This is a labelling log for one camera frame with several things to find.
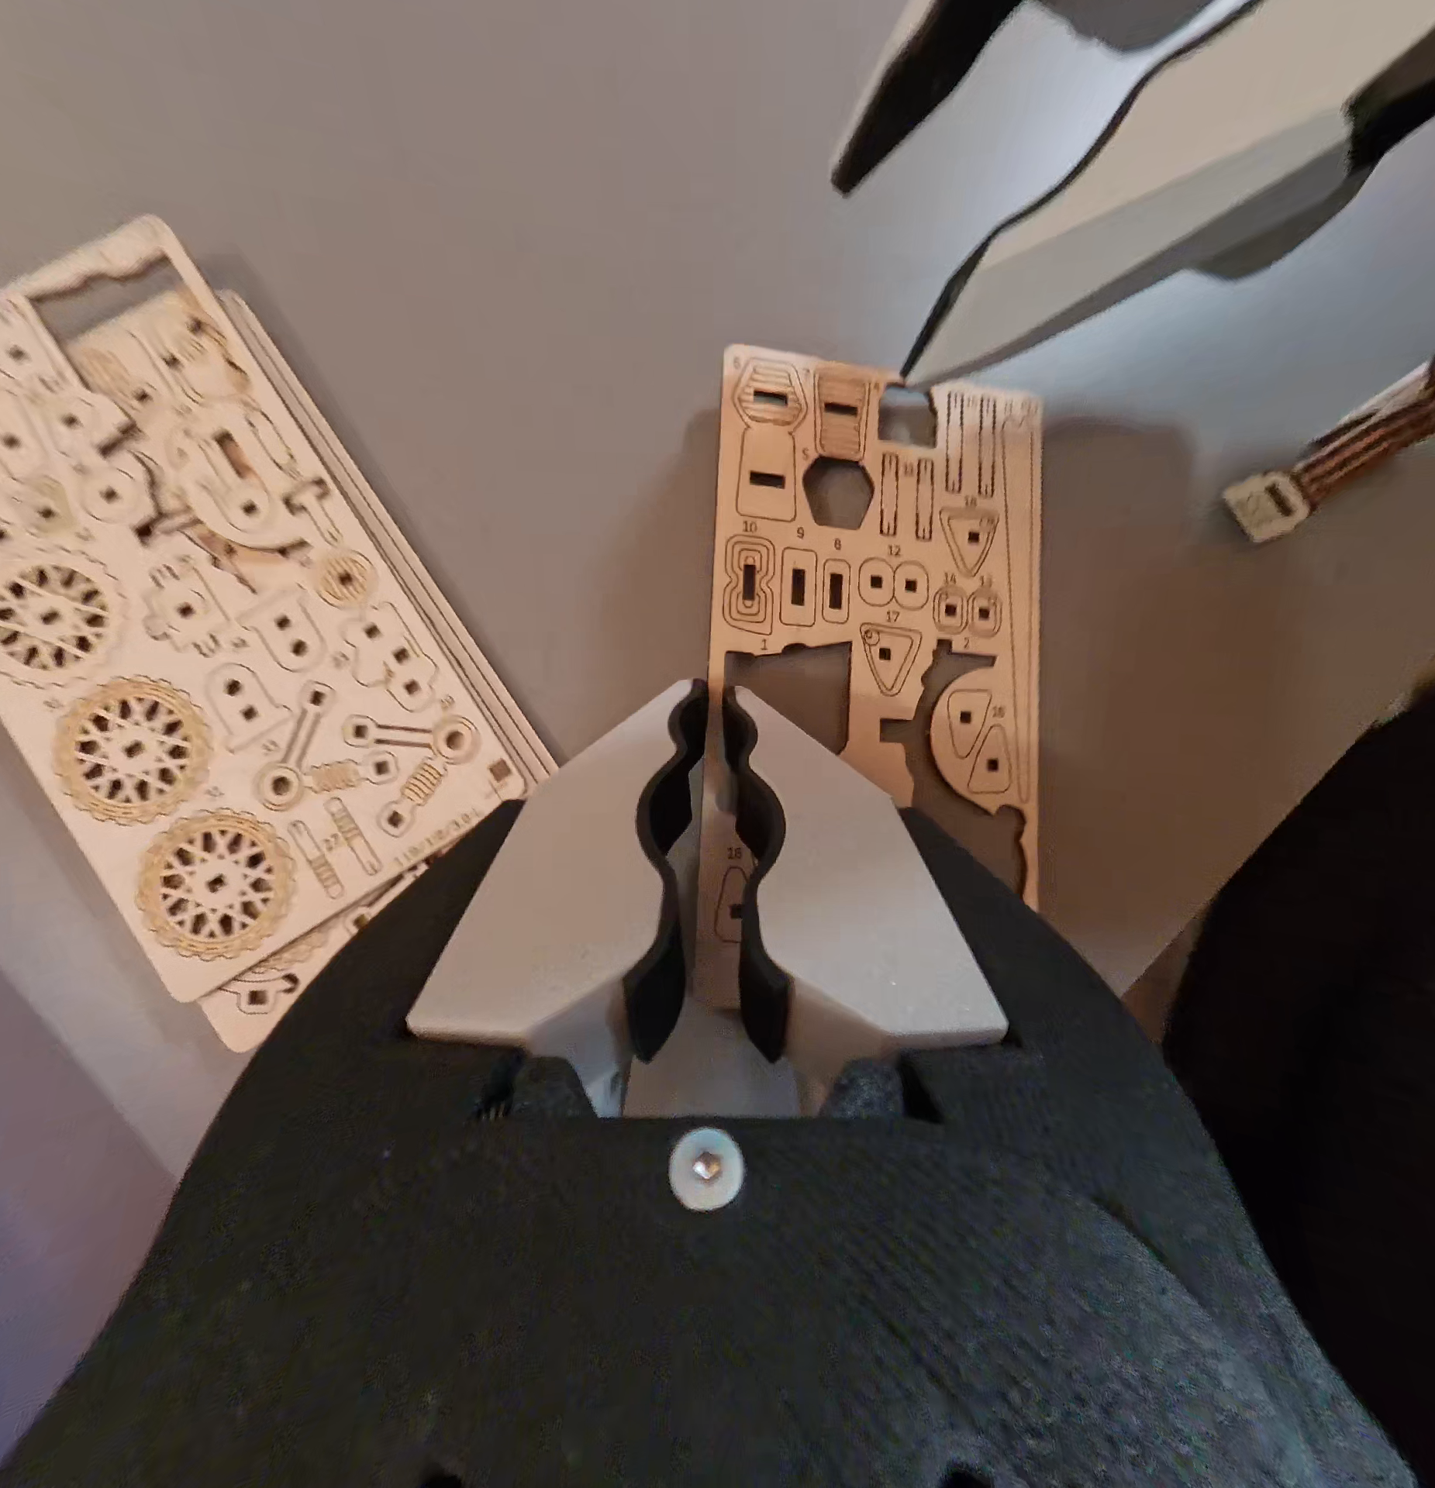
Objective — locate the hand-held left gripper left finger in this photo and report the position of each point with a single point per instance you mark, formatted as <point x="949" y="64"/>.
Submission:
<point x="532" y="930"/>

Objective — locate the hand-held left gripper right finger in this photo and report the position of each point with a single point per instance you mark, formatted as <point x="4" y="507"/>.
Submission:
<point x="869" y="930"/>

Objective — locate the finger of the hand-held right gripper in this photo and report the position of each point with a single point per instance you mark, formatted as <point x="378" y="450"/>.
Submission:
<point x="915" y="81"/>
<point x="1195" y="163"/>

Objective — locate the wooden puzzle sheet with cutouts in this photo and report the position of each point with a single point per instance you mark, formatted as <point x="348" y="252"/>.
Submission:
<point x="835" y="558"/>

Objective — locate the grey desk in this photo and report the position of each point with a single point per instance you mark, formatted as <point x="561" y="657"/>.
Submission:
<point x="496" y="233"/>

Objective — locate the stack of wooden puzzle sheets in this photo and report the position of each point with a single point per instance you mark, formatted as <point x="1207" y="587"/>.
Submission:
<point x="252" y="1014"/>

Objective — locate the small assembled wooden part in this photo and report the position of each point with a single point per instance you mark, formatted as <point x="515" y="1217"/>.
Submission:
<point x="1369" y="437"/>

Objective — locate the stack of wooden gear sheets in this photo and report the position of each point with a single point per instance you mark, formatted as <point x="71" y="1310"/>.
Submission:
<point x="206" y="606"/>

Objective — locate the person's black clothing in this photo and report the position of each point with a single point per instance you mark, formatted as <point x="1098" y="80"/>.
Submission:
<point x="1345" y="989"/>

